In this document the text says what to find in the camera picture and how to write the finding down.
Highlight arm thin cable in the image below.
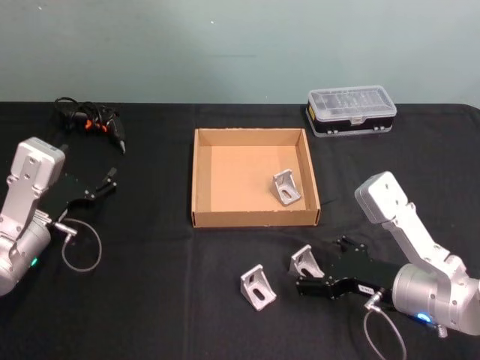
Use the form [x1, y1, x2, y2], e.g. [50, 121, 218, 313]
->
[362, 288, 408, 360]
[52, 219, 104, 273]

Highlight clear plastic case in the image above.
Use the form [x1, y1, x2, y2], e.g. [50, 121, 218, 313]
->
[305, 85, 398, 138]

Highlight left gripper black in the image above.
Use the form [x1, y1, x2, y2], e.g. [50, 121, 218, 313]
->
[38, 143, 118, 223]

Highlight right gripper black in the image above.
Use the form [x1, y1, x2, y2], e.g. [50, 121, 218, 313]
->
[295, 235, 401, 301]

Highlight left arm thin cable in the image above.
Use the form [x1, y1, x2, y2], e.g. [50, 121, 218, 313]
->
[52, 219, 104, 273]

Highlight plain pale wall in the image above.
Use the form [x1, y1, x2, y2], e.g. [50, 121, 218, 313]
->
[0, 0, 480, 107]

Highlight black table cloth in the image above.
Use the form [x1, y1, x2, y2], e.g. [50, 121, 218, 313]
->
[0, 100, 480, 360]

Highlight black corded tool orange parts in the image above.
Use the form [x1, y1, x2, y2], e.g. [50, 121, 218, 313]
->
[53, 97, 128, 155]

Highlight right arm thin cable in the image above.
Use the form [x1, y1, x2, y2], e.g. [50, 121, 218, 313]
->
[362, 288, 408, 360]

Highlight silver metal corner bracket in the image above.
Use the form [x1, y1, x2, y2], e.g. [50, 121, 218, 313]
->
[288, 244, 326, 281]
[239, 264, 278, 312]
[271, 168, 303, 207]

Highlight shallow brown cardboard tray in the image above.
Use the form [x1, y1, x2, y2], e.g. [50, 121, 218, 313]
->
[191, 127, 322, 228]

